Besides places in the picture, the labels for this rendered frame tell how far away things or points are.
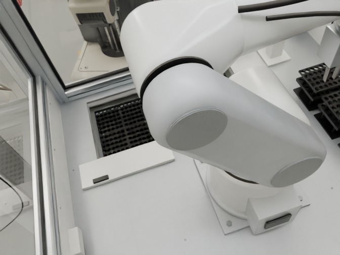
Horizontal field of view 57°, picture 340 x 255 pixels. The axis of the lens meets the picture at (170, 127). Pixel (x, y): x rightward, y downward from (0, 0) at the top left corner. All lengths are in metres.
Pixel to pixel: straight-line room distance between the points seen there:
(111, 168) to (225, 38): 0.63
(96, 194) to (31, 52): 0.45
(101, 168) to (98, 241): 0.21
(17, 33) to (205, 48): 0.69
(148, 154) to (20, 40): 0.48
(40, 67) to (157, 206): 0.55
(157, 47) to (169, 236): 0.56
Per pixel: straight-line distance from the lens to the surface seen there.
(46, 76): 1.08
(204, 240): 0.82
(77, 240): 0.82
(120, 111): 1.12
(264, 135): 0.42
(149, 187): 0.89
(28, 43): 1.00
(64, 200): 0.88
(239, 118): 0.36
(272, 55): 1.16
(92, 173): 0.94
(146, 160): 0.92
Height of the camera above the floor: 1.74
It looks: 54 degrees down
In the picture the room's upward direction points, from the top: 12 degrees counter-clockwise
